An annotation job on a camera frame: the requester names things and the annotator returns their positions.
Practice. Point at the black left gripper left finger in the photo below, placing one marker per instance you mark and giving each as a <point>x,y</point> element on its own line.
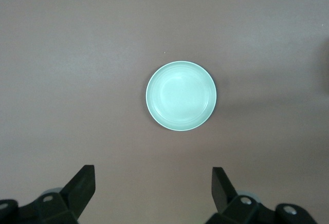
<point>77,190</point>

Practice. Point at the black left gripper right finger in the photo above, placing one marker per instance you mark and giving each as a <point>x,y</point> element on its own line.
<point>223,193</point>

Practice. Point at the pale green round plate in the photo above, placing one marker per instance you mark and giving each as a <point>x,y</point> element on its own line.
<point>181,95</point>

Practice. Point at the brown table cover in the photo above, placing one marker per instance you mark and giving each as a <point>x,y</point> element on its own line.
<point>77,54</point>

